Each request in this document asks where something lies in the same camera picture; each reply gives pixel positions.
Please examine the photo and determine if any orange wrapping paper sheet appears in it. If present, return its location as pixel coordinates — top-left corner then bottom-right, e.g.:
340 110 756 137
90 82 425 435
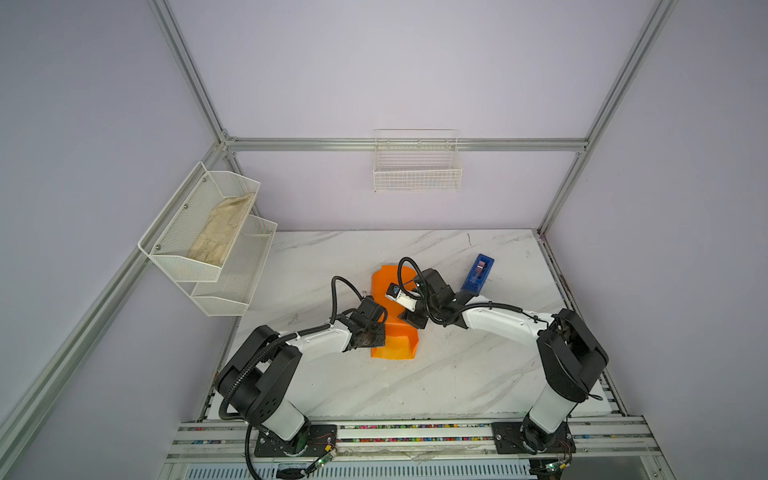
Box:
371 265 419 360

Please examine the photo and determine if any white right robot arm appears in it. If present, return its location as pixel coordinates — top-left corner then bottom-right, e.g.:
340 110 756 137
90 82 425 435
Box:
386 288 609 440

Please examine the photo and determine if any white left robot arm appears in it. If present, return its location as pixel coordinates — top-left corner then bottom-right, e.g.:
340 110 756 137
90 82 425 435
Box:
215 322 385 443

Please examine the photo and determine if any blue tape dispenser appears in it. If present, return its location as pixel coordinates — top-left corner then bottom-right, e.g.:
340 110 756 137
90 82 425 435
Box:
462 254 495 295

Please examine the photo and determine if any white mesh lower shelf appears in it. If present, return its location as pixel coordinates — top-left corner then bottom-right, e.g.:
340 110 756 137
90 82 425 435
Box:
191 215 277 317

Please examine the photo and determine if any white mesh shelf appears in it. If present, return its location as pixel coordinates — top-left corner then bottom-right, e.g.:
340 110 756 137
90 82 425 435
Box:
191 215 277 317
138 165 260 283

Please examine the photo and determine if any beige cloth in shelf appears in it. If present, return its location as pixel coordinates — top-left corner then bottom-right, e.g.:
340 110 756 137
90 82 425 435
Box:
187 193 255 267

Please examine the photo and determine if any white mesh upper shelf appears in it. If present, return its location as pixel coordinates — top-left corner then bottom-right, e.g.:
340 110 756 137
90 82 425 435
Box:
138 165 260 283

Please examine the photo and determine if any black corrugated cable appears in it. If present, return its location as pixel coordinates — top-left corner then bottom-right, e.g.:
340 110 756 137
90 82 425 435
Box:
217 275 367 480

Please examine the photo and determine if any aluminium front rail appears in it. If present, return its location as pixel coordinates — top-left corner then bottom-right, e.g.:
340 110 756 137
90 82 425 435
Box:
166 415 661 464

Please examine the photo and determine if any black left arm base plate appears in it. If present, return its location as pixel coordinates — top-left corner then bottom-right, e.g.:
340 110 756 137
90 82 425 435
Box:
250 424 338 458

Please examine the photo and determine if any white wire wall basket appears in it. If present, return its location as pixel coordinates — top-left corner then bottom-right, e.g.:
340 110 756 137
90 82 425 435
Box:
373 129 463 193

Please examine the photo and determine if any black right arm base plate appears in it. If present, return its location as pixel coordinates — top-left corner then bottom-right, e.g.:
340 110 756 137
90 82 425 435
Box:
491 420 576 455

